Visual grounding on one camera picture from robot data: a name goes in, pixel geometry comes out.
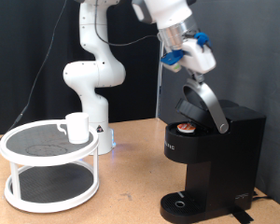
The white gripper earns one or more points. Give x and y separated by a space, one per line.
199 57

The coffee pod with orange lid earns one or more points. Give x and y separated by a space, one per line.
185 127

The white ceramic mug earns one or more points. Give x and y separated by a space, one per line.
77 129

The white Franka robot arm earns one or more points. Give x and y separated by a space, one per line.
93 74

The black Keurig coffee machine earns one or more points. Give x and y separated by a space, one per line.
227 161

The black Keurig drip tray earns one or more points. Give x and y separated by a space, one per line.
177 213

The black curtain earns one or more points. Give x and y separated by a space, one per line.
137 93

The black tape strip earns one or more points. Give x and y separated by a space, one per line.
242 216

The white two-tier turntable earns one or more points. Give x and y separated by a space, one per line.
46 160

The wrist camera on blue mount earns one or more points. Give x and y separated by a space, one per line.
172 57

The grey vertical frame pole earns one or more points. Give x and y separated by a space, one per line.
158 93

